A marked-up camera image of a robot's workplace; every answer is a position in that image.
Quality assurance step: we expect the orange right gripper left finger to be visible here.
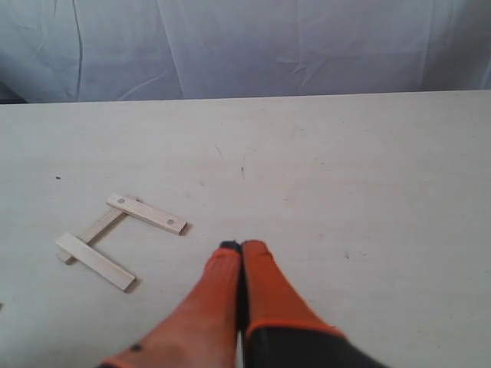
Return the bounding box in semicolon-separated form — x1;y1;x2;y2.
100;241;242;367

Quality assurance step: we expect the wood strip with magnets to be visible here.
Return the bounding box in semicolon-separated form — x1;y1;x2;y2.
106;193;188;235

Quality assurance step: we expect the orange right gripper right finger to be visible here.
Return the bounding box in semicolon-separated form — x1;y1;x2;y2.
242;240;384;367

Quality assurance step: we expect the plain wood strip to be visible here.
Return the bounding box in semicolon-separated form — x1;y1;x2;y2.
56;233;137;292

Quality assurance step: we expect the white backdrop cloth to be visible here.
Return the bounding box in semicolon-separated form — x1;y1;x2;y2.
1;1;490;103

